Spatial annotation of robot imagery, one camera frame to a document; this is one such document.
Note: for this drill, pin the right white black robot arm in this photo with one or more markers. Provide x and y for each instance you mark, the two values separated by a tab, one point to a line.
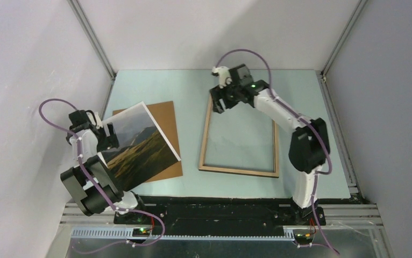
309	145

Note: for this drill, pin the aluminium front rail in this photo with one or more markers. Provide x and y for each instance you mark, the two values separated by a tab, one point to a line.
346	215

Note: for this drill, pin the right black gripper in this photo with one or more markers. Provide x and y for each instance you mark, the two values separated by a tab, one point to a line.
217	94

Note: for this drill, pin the aluminium corner post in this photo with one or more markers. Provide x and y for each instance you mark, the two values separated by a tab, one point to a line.
89	31
356	13

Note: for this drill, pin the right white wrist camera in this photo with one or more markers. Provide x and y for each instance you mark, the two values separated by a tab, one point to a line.
223	74

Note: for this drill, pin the landscape photo print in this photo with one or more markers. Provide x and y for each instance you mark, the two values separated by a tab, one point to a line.
144	151

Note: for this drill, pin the left aluminium corner post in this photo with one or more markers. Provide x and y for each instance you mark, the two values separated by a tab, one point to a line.
89	31

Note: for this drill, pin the brown cardboard backing board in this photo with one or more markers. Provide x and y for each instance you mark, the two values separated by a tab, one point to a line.
165	116

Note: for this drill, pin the right aluminium corner post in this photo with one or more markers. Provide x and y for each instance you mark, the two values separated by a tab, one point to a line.
356	13

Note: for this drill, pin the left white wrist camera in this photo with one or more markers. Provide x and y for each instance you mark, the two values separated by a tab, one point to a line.
97	120

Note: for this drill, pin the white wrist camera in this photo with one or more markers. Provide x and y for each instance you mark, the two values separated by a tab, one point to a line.
97	120
223	74

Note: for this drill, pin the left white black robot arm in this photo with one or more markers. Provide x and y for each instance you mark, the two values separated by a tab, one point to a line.
89	181

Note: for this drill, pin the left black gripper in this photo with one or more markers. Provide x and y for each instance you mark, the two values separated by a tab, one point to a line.
109	141

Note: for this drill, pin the grey slotted cable duct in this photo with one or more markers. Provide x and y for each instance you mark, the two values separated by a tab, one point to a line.
120	233

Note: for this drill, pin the wooden picture frame with glass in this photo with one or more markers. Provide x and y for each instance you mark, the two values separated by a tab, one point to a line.
241	141

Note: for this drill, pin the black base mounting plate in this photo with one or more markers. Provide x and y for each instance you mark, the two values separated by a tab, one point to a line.
221	220

